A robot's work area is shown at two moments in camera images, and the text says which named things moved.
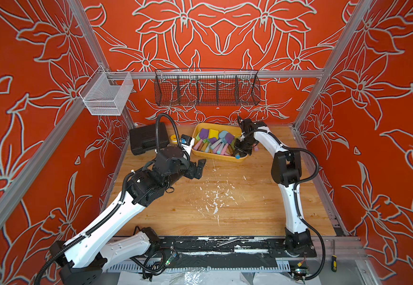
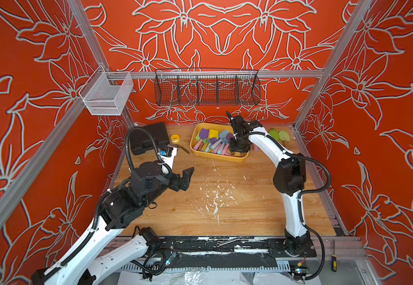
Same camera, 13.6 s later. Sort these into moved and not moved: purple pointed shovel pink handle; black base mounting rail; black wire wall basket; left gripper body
Moved: left gripper body
Not moved: black wire wall basket; purple pointed shovel pink handle; black base mounting rail
